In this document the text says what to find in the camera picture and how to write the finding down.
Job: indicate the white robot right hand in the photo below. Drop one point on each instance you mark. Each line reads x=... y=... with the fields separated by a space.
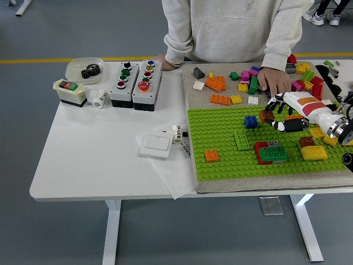
x=309 y=107

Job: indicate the person's left hand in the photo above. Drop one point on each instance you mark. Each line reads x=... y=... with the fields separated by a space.
x=275 y=80

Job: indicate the person's right hand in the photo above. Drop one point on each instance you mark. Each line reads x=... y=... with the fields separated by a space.
x=165 y=64

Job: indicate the brown square brick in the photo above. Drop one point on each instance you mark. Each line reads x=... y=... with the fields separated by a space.
x=306 y=142
x=266 y=116

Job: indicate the blue square brick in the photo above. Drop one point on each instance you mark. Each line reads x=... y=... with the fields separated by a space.
x=251 y=122

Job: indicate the person's left forearm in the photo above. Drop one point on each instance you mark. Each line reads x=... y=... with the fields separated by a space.
x=278 y=49

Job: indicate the person's right forearm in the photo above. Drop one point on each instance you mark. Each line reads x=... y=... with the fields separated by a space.
x=176 y=49

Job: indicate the dark grey slope brick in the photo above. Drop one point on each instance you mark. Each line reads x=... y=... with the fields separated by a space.
x=198 y=73
x=267 y=95

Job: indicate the long red brick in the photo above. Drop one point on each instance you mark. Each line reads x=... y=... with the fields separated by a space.
x=317 y=91

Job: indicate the long orange brick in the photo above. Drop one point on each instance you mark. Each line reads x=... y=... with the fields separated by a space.
x=292 y=117
x=220 y=100

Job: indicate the long grey brick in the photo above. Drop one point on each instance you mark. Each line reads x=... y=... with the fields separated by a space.
x=291 y=67

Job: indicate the yellow square brick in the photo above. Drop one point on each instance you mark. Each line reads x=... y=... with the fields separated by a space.
x=317 y=133
x=236 y=99
x=243 y=87
x=308 y=85
x=330 y=140

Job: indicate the magenta brick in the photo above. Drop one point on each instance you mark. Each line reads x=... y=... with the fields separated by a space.
x=245 y=75
x=253 y=73
x=298 y=86

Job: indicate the long green brick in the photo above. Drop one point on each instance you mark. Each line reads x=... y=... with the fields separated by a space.
x=253 y=86
x=273 y=154

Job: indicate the small blue brick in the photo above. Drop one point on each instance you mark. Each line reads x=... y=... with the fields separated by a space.
x=255 y=68

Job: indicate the red slope brick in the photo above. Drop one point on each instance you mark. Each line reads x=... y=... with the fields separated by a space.
x=291 y=58

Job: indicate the white flat brick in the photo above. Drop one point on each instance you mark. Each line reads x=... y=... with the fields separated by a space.
x=253 y=100
x=199 y=85

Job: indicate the lime green brick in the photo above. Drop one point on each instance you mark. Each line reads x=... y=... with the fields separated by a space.
x=307 y=76

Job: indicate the pink flat brick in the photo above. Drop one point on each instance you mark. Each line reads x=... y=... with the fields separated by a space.
x=244 y=82

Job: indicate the small green brick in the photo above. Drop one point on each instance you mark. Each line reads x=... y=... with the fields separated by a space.
x=234 y=76

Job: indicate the yellow curved brick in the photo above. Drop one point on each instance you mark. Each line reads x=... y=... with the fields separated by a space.
x=314 y=153

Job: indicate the green brick baseplate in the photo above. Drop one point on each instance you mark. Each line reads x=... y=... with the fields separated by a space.
x=220 y=132

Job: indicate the orange square brick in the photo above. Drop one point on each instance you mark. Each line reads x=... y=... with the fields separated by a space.
x=211 y=156

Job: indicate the grey emergency-stop control box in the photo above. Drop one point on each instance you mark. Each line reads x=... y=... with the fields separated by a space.
x=155 y=82

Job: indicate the black round cup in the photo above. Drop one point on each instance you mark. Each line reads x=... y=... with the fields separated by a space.
x=328 y=80
x=322 y=70
x=336 y=89

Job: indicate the small black part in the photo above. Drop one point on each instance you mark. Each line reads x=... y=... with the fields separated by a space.
x=340 y=98

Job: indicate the grey four-button control box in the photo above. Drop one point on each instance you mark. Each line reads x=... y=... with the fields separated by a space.
x=130 y=85

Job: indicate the grey and black tool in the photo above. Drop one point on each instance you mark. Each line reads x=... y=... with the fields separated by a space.
x=333 y=71

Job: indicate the small lime green piece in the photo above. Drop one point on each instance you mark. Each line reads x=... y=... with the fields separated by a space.
x=328 y=63

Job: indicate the person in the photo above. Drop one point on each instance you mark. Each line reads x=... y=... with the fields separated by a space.
x=234 y=27
x=314 y=17

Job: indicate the lime green plate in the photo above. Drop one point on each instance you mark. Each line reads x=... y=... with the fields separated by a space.
x=242 y=140

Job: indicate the black metal gear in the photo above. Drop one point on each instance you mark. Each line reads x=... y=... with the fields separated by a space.
x=86 y=74
x=94 y=68

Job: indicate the small black cap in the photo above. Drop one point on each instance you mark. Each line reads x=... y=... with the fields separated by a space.
x=185 y=134

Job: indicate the small white pipe coupling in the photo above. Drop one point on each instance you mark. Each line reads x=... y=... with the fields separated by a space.
x=176 y=136

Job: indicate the large white pipe coupling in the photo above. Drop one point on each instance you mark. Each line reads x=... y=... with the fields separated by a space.
x=100 y=100

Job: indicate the white tee pipe fitting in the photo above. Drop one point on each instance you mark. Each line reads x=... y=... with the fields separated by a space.
x=90 y=95

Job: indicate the white printed label strip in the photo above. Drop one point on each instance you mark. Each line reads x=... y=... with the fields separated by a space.
x=186 y=150

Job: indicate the white plastic bowl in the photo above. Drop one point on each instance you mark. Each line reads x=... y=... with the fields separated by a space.
x=73 y=70

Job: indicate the grey foam mat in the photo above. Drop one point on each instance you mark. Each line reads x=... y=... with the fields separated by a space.
x=248 y=185

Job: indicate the metal floor plate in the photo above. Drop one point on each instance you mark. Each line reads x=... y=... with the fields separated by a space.
x=271 y=205

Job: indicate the white paper sheet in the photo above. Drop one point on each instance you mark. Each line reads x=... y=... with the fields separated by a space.
x=171 y=176

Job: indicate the white table leg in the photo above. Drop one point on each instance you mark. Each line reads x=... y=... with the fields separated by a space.
x=307 y=229
x=111 y=234

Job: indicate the white furniture foot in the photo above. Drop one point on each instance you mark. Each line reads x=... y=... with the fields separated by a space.
x=24 y=7

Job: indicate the white wall switch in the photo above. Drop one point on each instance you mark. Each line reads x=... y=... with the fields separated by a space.
x=157 y=145

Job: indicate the cream red-green switch box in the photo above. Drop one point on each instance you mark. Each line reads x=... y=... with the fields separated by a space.
x=71 y=96

